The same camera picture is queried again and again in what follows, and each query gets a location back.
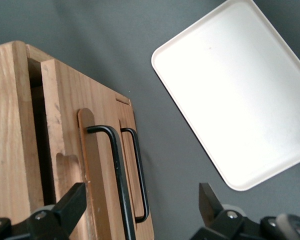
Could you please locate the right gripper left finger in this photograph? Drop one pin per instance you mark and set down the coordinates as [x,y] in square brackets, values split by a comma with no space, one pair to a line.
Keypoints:
[65,212]

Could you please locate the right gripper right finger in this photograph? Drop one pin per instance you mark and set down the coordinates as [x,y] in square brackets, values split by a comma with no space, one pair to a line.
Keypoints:
[222,225]

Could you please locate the wooden drawer without plate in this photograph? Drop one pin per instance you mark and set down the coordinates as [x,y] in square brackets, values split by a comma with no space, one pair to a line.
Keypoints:
[131,162]

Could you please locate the wooden drawer cabinet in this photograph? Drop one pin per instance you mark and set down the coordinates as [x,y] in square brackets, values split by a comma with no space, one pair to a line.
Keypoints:
[5,125]

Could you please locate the cream plastic tray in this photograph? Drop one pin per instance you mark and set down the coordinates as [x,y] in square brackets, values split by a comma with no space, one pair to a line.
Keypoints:
[227,87]

